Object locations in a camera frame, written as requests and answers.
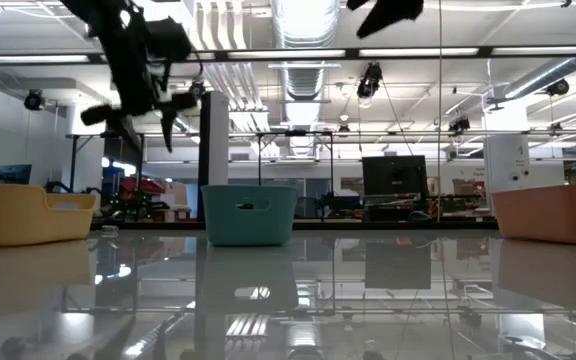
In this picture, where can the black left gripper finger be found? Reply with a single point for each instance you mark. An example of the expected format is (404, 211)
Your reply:
(169, 125)
(129, 131)

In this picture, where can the black cylindrical battery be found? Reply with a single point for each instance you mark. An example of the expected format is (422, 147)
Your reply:
(109, 230)
(245, 206)

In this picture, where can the white column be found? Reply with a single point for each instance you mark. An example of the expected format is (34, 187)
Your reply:
(215, 155)

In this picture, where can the black overhead light bar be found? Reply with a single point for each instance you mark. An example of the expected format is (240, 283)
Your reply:
(293, 53)

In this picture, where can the blue lit monitor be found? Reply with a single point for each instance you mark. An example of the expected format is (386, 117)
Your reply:
(12, 175)

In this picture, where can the teal plastic bin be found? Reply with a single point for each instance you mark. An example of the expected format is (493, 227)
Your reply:
(248, 227)

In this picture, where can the yellow plastic bin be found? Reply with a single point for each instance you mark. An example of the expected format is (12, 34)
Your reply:
(13, 220)

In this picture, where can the black computer monitor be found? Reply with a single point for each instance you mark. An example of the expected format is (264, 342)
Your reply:
(393, 175)

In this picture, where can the white pillar with sign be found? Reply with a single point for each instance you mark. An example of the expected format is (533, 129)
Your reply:
(508, 155)

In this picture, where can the orange plastic bin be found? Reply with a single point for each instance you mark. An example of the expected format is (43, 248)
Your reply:
(553, 215)

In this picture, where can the black hanging ceiling camera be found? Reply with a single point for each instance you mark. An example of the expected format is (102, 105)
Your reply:
(33, 100)
(370, 80)
(558, 87)
(460, 125)
(198, 91)

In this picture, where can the black metal stand frame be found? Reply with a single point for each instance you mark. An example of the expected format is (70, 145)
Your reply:
(83, 136)

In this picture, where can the silver ribbed ventilation duct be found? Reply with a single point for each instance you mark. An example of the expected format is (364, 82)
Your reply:
(305, 30)

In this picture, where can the silver slanted air duct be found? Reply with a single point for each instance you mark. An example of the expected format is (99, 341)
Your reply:
(543, 80)

